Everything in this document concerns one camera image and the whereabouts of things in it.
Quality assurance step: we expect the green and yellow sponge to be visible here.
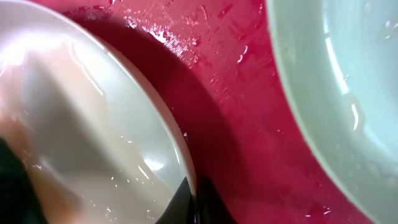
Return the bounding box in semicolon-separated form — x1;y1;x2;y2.
1;116;80;224

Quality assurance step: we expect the red plastic tray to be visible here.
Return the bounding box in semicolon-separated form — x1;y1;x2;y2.
40;0;367;223

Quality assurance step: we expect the white round plate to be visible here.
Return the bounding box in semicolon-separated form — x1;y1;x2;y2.
1;1;196;223

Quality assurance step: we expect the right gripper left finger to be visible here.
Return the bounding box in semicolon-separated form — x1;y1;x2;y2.
155;177;195;224

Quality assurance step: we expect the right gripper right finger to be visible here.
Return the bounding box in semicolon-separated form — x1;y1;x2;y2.
197;178;237;224

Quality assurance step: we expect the teal round plate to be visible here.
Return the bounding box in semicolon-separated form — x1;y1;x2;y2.
267;0;397;223

